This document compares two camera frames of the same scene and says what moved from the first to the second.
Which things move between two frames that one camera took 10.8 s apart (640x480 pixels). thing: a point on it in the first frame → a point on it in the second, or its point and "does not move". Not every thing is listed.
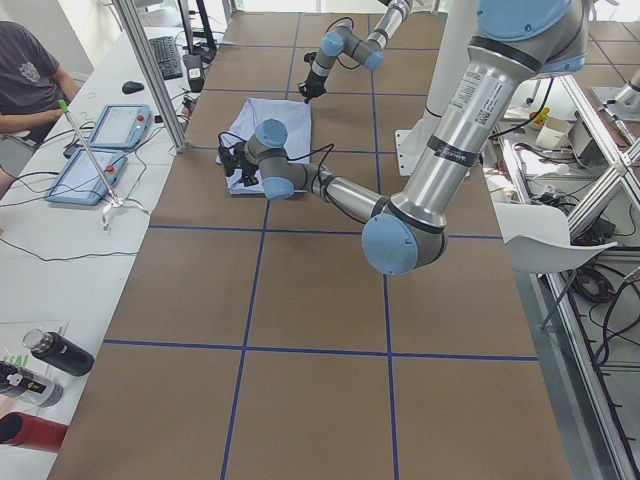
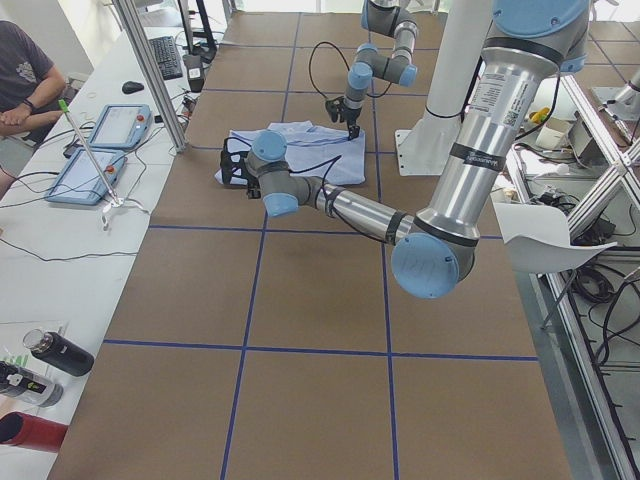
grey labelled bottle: [24, 385] does not move
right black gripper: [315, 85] → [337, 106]
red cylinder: [20, 429] does not move
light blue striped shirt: [240, 158] → [323, 152]
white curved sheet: [539, 240] does not move
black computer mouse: [131, 87] does not move
